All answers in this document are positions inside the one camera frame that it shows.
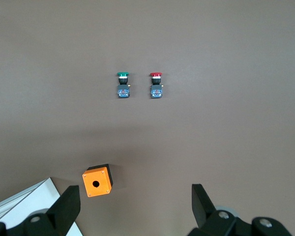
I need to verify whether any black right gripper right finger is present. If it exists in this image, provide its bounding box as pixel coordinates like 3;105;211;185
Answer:
186;183;293;236

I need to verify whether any green mushroom push button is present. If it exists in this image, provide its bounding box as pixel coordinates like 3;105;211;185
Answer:
116;71;131;99

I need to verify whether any red mushroom push button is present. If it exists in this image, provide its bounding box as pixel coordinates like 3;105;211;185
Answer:
149;71;164;99

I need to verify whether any white drawer cabinet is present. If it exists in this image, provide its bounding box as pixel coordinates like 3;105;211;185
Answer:
0;178;83;236

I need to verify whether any orange button enclosure box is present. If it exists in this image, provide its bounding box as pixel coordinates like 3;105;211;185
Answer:
82;164;114;198

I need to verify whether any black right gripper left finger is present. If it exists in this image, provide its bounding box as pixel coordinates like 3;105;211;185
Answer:
0;185;81;236

